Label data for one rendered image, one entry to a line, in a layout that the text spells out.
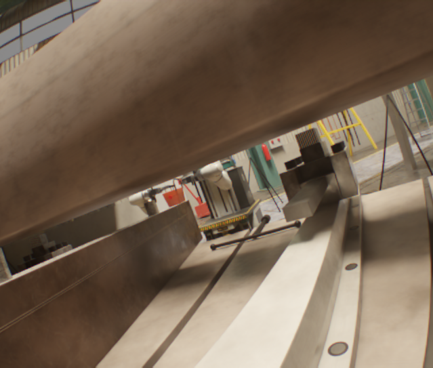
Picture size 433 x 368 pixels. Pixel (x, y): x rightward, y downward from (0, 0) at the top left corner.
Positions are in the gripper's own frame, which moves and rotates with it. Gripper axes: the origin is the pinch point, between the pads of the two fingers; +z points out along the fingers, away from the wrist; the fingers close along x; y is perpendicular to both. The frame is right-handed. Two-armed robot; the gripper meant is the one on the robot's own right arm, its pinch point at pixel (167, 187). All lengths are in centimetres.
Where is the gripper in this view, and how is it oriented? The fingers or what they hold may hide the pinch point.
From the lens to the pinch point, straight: 218.5
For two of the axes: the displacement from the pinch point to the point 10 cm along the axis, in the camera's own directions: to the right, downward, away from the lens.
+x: 1.6, -0.6, 9.8
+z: 9.2, -3.4, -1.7
